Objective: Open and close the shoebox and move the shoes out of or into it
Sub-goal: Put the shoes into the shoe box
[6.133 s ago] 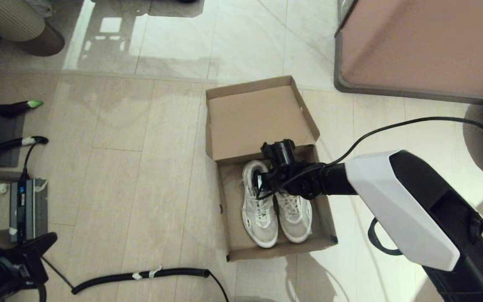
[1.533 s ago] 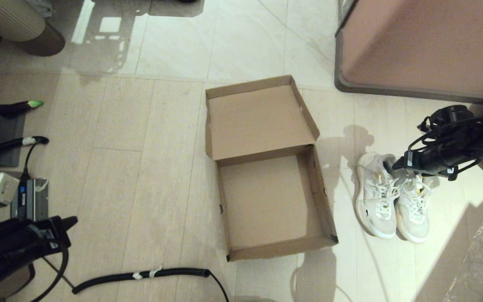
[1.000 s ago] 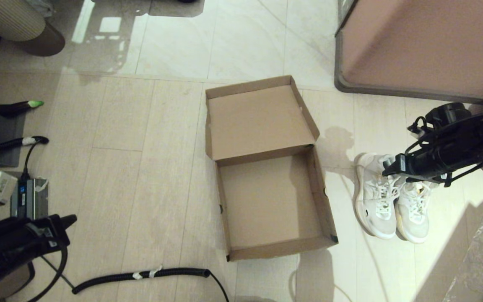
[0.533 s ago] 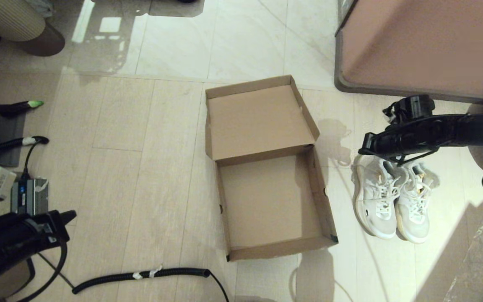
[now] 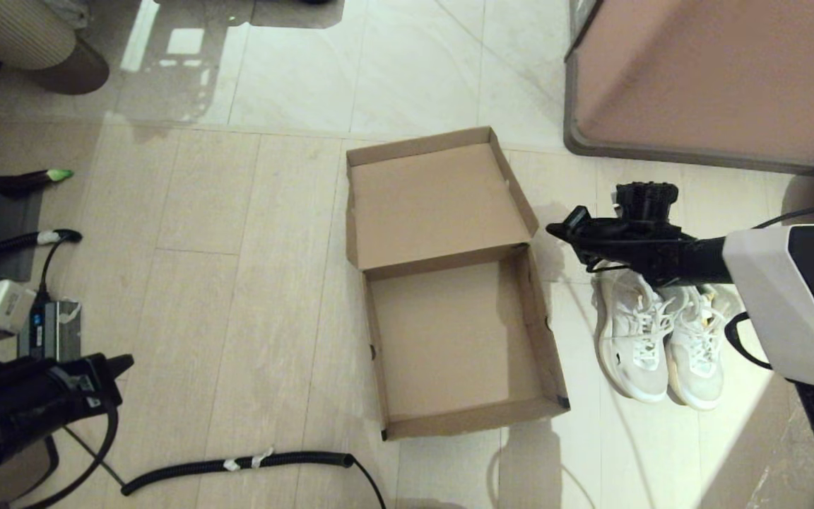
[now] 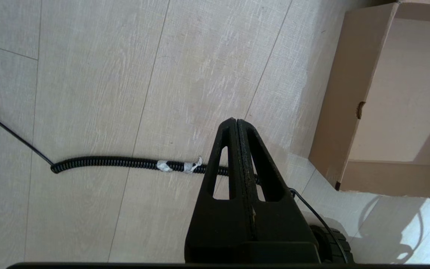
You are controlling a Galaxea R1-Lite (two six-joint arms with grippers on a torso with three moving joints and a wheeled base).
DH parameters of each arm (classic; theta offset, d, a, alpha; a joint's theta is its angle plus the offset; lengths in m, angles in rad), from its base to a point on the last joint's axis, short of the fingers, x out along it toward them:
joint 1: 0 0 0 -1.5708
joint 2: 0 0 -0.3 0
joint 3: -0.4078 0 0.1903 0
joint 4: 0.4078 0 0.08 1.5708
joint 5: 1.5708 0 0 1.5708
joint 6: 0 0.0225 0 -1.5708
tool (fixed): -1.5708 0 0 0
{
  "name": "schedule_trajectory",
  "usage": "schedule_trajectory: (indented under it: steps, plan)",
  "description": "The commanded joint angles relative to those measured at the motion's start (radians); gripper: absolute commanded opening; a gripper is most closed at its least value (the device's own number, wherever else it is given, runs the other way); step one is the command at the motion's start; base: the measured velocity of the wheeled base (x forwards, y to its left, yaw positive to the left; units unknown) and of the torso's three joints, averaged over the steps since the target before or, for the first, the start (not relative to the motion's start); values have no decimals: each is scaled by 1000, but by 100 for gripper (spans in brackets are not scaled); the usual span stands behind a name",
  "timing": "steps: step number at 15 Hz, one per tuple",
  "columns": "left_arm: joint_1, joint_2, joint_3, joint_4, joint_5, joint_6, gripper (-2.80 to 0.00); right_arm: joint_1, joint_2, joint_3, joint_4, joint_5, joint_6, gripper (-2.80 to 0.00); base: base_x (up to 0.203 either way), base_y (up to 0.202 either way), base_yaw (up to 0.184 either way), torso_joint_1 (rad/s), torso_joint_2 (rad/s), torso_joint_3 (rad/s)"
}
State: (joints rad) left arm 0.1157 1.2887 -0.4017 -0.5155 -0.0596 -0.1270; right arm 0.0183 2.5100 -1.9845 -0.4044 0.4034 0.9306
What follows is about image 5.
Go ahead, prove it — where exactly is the grey power adapter box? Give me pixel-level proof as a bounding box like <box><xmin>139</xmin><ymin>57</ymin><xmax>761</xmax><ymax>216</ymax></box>
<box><xmin>17</xmin><ymin>298</ymin><xmax>84</xmax><ymax>363</ymax></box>

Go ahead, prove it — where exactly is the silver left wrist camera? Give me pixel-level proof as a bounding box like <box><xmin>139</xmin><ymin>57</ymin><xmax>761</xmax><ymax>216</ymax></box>
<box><xmin>0</xmin><ymin>280</ymin><xmax>37</xmax><ymax>334</ymax></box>

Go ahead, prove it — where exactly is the pink cabinet with grey frame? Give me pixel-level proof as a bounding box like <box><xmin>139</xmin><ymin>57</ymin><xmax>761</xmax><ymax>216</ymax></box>
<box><xmin>564</xmin><ymin>0</ymin><xmax>814</xmax><ymax>177</ymax></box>

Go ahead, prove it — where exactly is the brown cardboard shoe box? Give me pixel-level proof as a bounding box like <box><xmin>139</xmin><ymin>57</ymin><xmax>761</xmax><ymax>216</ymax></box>
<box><xmin>345</xmin><ymin>126</ymin><xmax>570</xmax><ymax>442</ymax></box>

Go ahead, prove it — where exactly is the black corrugated floor cable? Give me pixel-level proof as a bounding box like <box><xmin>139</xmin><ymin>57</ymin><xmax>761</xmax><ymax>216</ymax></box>
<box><xmin>61</xmin><ymin>423</ymin><xmax>388</xmax><ymax>509</ymax></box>

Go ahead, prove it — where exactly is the beige rounded chassis cover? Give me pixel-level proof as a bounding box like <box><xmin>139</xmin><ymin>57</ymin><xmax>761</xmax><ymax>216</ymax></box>
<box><xmin>0</xmin><ymin>438</ymin><xmax>61</xmax><ymax>508</ymax></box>

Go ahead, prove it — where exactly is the black object with green tip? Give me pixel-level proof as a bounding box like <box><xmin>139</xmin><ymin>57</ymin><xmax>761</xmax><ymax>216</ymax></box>
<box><xmin>0</xmin><ymin>168</ymin><xmax>75</xmax><ymax>199</ymax></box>

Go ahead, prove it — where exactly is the white mesh sneaker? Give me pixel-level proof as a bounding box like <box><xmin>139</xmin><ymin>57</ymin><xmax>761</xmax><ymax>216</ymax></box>
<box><xmin>594</xmin><ymin>269</ymin><xmax>675</xmax><ymax>404</ymax></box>
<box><xmin>663</xmin><ymin>283</ymin><xmax>741</xmax><ymax>411</ymax></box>

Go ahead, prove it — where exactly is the beige ribbed round pouf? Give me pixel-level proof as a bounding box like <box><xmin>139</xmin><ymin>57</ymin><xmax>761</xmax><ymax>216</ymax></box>
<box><xmin>0</xmin><ymin>0</ymin><xmax>110</xmax><ymax>96</ymax></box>

